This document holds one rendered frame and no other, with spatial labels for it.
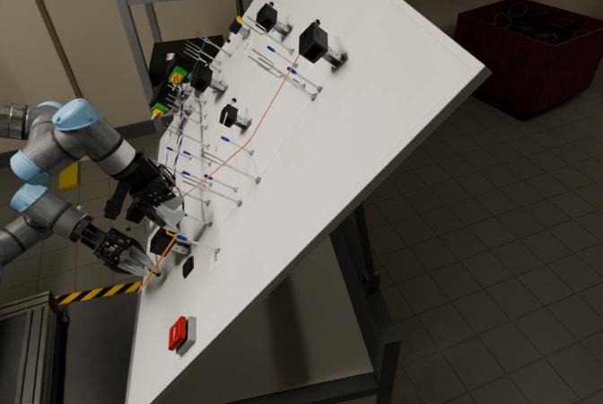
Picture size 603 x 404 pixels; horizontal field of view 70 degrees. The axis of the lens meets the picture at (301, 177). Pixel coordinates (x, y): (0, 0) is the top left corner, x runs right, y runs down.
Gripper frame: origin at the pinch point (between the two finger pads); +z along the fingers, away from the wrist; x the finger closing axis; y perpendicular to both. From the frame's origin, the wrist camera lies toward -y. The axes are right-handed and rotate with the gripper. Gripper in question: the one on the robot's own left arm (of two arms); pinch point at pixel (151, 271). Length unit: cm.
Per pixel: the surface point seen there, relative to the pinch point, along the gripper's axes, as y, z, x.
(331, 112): 52, 9, 36
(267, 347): 0.4, 37.1, -1.4
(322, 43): 55, 0, 45
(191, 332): 25.4, 12.5, -8.0
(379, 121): 65, 14, 31
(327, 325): 4.0, 48.4, 11.3
